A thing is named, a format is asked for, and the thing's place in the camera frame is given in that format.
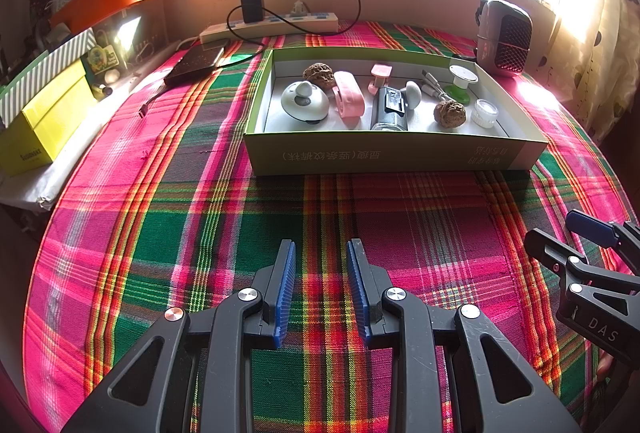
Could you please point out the small grey space heater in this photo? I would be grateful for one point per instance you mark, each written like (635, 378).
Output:
(500, 38)

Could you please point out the beige power strip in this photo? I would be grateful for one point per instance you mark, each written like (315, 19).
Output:
(320, 20)

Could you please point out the green cardboard box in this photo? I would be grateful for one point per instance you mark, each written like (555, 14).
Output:
(375, 158)

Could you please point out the pink hook holder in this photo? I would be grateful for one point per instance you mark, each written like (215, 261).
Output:
(381, 72)

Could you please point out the green white spool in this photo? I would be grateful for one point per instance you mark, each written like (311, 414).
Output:
(462, 75)

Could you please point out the brown walnut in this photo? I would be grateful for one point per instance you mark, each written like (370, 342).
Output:
(450, 114)
(317, 75)

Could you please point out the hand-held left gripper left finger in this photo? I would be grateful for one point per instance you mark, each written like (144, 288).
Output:
(285, 293)

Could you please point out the white plug adapter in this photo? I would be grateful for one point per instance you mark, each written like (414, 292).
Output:
(298, 8)

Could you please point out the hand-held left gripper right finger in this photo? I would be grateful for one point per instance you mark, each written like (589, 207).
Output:
(357, 293)

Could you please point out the pink oblong clip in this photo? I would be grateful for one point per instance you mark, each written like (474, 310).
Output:
(352, 105)

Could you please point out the white mushroom knob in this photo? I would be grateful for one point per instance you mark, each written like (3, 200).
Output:
(412, 94)

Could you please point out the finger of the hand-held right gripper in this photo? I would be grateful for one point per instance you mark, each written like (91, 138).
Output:
(545, 245)
(590, 225)

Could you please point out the cream dotted curtain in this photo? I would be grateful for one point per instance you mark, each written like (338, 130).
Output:
(605, 63)

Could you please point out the yellow box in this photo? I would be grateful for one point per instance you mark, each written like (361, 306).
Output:
(45, 128)

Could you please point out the black charger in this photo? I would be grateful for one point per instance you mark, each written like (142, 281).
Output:
(251, 8)

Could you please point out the black smartphone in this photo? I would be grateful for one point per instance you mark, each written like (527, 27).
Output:
(195, 63)

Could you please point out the green striped box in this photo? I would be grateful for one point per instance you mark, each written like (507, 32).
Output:
(65, 50)

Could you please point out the small green picture frame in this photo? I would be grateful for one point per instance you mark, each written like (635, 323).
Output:
(102, 58)

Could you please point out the clear jar with white lid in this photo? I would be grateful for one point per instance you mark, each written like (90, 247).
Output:
(484, 113)

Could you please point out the grey white round gadget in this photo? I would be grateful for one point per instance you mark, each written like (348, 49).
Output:
(300, 108)

